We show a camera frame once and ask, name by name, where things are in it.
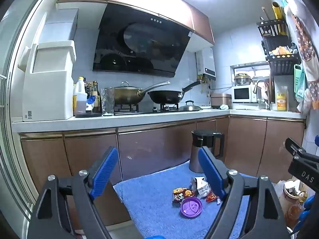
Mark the cooking oil bottle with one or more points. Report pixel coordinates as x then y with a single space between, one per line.
79 99

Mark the dark sauce bottle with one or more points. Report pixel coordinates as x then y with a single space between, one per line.
94 99

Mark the steel pot lid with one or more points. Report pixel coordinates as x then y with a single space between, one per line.
190 107

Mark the person's right hand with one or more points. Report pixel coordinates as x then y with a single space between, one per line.
309 203

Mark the brown rice cooker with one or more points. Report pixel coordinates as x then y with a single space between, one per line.
221 100

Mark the glass pot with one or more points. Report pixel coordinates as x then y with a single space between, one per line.
242 79

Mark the yellow detergent bottle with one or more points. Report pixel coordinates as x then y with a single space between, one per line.
281 100

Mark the gold lidded pot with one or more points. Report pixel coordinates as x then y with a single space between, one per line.
124 95

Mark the clear glass container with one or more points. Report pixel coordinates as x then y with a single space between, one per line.
107 102

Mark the gas stove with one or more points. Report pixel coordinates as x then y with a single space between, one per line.
129 109

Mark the blue mat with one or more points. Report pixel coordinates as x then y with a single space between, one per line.
149 204

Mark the brown base cabinet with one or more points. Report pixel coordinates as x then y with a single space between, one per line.
154 144

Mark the black round tray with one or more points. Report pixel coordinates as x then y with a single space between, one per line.
88 115

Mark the green cutting board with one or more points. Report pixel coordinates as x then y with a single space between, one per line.
299 82

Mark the brown snack wrapper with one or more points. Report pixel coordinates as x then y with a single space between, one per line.
182 193

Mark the black wall rack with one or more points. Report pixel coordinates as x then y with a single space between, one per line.
281 64

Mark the black wok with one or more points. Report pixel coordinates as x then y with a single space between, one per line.
164 96

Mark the purple plastic lid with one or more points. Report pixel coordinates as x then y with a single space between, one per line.
190 207

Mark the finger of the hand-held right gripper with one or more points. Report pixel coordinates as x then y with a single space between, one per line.
295 148

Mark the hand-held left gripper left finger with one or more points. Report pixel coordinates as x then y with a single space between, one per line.
104 173

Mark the black range hood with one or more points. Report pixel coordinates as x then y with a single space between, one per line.
139 42

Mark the red snack wrapper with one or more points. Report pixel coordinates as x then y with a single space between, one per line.
211 197

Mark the white water heater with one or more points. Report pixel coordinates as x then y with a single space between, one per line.
206 64

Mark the small window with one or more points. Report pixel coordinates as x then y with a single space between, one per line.
249 69

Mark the white microwave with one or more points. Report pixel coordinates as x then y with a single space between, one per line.
243 94

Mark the yellow roll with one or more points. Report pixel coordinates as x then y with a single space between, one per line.
279 15

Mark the steel faucet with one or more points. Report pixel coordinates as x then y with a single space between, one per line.
266 92

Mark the white wrapper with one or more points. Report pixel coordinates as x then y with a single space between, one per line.
200 185

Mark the patterned apron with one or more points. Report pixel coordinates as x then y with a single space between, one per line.
309 52

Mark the white rice dispenser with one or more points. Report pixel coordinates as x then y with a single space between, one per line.
47 92

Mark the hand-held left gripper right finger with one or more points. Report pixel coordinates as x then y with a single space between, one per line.
211 175

